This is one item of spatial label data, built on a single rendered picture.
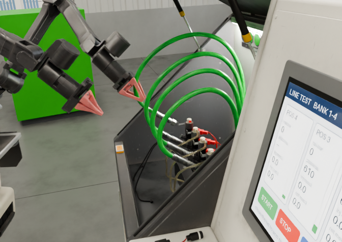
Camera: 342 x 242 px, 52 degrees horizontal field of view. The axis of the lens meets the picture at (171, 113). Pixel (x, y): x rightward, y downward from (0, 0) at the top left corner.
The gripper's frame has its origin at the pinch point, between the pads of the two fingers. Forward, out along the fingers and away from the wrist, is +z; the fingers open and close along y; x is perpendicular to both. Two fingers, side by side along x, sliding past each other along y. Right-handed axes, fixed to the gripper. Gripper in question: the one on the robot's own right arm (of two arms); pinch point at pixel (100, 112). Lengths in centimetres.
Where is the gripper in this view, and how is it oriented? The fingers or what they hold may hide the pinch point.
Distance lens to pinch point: 103.4
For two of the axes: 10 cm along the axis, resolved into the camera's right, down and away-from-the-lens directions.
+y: 6.5, -7.0, -3.0
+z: 7.6, 6.2, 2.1
